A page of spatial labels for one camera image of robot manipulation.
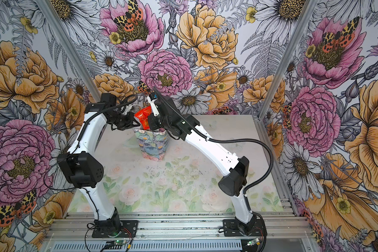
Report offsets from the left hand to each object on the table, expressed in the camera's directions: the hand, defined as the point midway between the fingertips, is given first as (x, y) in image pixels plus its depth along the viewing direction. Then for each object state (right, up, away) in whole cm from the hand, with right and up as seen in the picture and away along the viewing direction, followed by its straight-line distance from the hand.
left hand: (138, 128), depth 85 cm
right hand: (+10, +3, -12) cm, 16 cm away
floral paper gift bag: (+8, -8, 0) cm, 11 cm away
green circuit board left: (-4, -51, -14) cm, 53 cm away
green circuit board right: (+56, -51, -13) cm, 77 cm away
